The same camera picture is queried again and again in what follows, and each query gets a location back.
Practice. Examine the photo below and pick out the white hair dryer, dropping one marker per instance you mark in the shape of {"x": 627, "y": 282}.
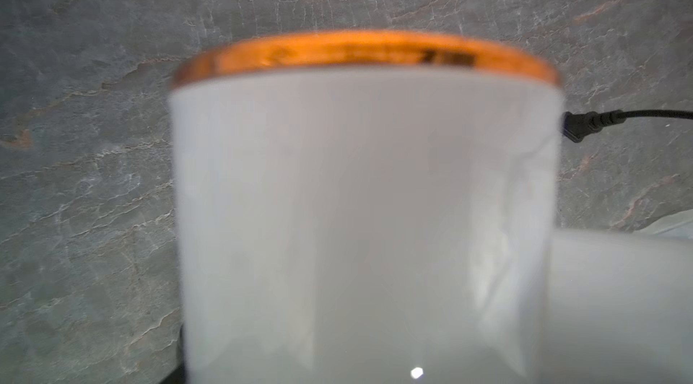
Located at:
{"x": 378, "y": 207}

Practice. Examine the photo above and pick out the blue face mask pack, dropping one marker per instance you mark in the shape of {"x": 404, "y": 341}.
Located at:
{"x": 679, "y": 225}

